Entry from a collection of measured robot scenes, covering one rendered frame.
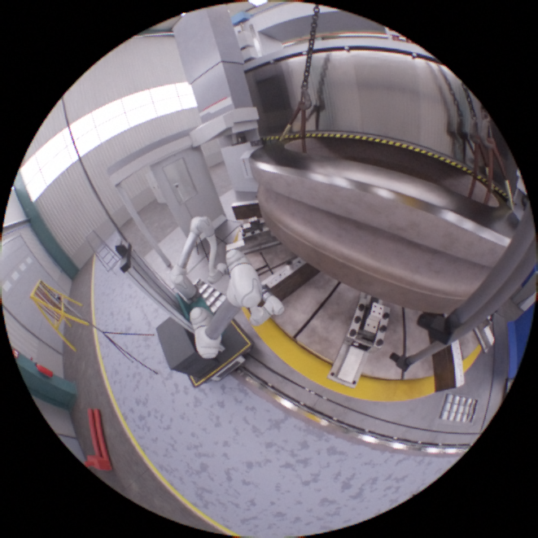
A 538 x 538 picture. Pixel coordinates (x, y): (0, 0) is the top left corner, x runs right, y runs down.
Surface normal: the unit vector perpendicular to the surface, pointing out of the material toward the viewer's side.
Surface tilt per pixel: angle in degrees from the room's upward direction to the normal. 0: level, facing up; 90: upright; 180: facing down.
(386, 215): 90
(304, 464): 0
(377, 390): 0
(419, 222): 90
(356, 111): 90
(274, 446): 0
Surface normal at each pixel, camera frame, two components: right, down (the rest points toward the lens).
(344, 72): -0.53, 0.69
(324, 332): -0.19, -0.66
